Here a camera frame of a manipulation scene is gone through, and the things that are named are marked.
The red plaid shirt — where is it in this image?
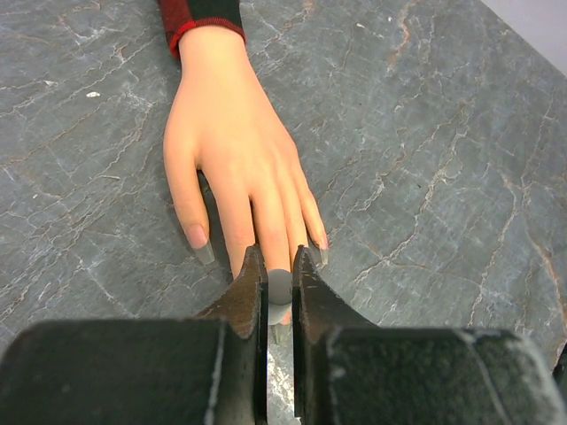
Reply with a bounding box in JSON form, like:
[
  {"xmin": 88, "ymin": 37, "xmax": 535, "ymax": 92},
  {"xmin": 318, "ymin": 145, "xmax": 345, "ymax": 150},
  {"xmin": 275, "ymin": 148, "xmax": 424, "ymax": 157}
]
[{"xmin": 157, "ymin": 0, "xmax": 245, "ymax": 58}]

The mannequin hand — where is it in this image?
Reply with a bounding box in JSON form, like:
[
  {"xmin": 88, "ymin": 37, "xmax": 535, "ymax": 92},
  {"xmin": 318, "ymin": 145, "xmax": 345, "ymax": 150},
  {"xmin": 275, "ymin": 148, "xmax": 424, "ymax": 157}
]
[{"xmin": 164, "ymin": 26, "xmax": 329, "ymax": 274}]

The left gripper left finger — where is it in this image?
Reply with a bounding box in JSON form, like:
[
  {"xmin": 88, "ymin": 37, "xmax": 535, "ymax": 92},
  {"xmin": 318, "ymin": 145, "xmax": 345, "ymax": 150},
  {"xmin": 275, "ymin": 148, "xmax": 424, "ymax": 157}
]
[{"xmin": 198, "ymin": 244, "xmax": 268, "ymax": 424}]

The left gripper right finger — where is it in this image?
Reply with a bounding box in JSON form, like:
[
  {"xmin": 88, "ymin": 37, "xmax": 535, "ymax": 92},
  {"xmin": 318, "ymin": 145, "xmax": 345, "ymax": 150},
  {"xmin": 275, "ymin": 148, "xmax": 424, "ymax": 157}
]
[{"xmin": 292, "ymin": 245, "xmax": 376, "ymax": 424}]

